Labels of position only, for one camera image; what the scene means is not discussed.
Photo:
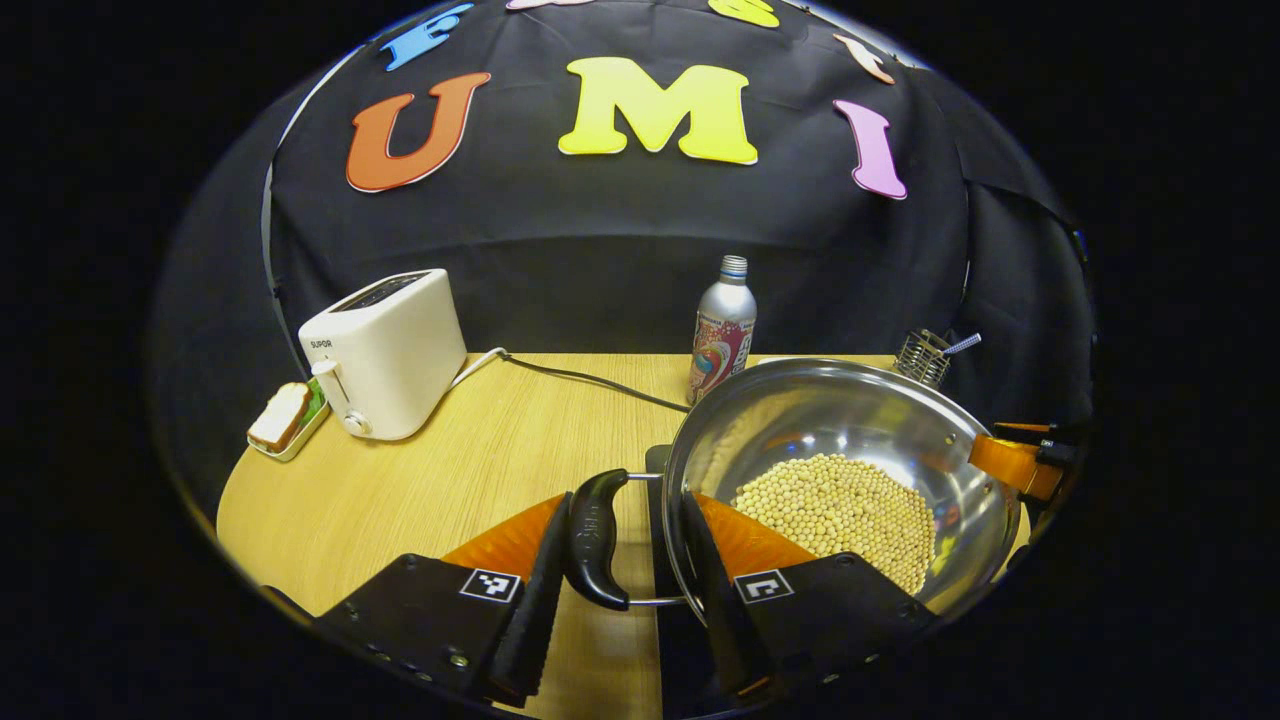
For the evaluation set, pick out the bread slice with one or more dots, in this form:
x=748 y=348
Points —
x=278 y=417

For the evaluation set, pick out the black backdrop cloth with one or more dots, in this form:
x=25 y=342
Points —
x=600 y=250

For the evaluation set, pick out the stainless steel pot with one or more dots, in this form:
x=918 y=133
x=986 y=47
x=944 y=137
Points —
x=830 y=410

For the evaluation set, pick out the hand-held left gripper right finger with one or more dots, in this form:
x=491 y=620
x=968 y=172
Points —
x=720 y=620

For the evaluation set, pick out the pile of soybeans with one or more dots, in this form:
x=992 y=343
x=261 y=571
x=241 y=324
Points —
x=840 y=500

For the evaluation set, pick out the white toaster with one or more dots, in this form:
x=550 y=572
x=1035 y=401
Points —
x=390 y=350

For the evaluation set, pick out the silver drink bottle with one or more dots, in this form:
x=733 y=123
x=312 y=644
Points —
x=722 y=340

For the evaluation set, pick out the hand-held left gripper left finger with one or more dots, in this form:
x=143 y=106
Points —
x=535 y=620

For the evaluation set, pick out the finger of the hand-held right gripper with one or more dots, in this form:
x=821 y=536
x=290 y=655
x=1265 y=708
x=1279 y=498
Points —
x=1020 y=428
x=1010 y=462

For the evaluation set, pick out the green and white plate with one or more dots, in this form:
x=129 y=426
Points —
x=305 y=432

